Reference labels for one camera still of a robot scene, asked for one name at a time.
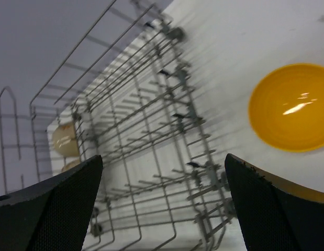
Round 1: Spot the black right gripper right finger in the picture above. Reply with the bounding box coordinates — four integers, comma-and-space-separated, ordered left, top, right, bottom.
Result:
225, 153, 324, 250

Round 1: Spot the grey wire dish rack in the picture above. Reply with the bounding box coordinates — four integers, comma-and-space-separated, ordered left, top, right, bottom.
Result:
0, 1, 232, 250

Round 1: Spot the yellow bowl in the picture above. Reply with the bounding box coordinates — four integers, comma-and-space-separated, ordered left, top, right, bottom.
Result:
248, 63, 324, 153

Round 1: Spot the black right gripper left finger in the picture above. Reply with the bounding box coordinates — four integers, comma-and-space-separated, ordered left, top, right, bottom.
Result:
0, 155, 103, 250

